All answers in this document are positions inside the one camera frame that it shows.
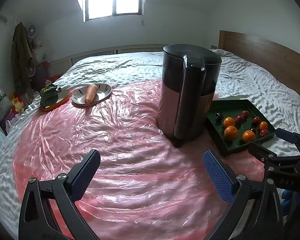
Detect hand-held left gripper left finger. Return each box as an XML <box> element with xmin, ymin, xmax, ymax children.
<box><xmin>18</xmin><ymin>149</ymin><xmax>101</xmax><ymax>240</ymax></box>

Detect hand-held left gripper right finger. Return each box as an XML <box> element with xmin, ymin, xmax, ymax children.
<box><xmin>202</xmin><ymin>150</ymin><xmax>284</xmax><ymax>240</ymax></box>

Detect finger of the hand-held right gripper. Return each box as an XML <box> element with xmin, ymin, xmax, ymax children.
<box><xmin>248</xmin><ymin>142</ymin><xmax>300</xmax><ymax>170</ymax></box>
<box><xmin>275</xmin><ymin>127</ymin><xmax>300</xmax><ymax>156</ymax></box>

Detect green square tray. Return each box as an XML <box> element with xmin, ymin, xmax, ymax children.
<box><xmin>205</xmin><ymin>99</ymin><xmax>276</xmax><ymax>157</ymax></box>

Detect person's right hand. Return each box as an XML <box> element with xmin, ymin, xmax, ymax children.
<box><xmin>282</xmin><ymin>189</ymin><xmax>293</xmax><ymax>217</ymax></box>

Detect pink plastic sheet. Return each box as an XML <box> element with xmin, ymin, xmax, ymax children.
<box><xmin>12</xmin><ymin>79</ymin><xmax>265</xmax><ymax>240</ymax></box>

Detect orange rimmed plate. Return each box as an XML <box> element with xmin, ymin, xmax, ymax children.
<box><xmin>41</xmin><ymin>89</ymin><xmax>70</xmax><ymax>112</ymax></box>

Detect carrot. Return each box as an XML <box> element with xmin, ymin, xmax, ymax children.
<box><xmin>84</xmin><ymin>84</ymin><xmax>98</xmax><ymax>104</ymax></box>

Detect striped ceramic plate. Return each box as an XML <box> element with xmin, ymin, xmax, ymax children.
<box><xmin>71</xmin><ymin>83</ymin><xmax>112</xmax><ymax>107</ymax></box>

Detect green leafy vegetable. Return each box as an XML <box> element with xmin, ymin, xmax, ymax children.
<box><xmin>39</xmin><ymin>85</ymin><xmax>62</xmax><ymax>107</ymax></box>

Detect black steel electric kettle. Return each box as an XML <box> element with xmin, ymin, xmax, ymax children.
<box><xmin>157</xmin><ymin>44</ymin><xmax>222</xmax><ymax>147</ymax></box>

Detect wooden headboard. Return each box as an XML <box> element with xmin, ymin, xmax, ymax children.
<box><xmin>218</xmin><ymin>30</ymin><xmax>300</xmax><ymax>110</ymax></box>

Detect yellow boxes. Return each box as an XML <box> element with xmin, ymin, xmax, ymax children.
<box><xmin>10</xmin><ymin>92</ymin><xmax>28</xmax><ymax>114</ymax></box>

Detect red bag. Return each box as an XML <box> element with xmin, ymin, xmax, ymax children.
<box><xmin>47</xmin><ymin>74</ymin><xmax>64</xmax><ymax>83</ymax></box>

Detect white pillow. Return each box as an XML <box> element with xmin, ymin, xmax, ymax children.
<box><xmin>214</xmin><ymin>49</ymin><xmax>234</xmax><ymax>57</ymax></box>

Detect dark red suitcase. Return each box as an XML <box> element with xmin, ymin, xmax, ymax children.
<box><xmin>30</xmin><ymin>61</ymin><xmax>49</xmax><ymax>92</ymax></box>

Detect grey printed bag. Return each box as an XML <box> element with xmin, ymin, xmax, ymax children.
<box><xmin>0</xmin><ymin>86</ymin><xmax>12</xmax><ymax>120</ymax></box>

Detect brown hanging coat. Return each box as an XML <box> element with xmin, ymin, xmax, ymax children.
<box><xmin>10</xmin><ymin>22</ymin><xmax>37</xmax><ymax>88</ymax></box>

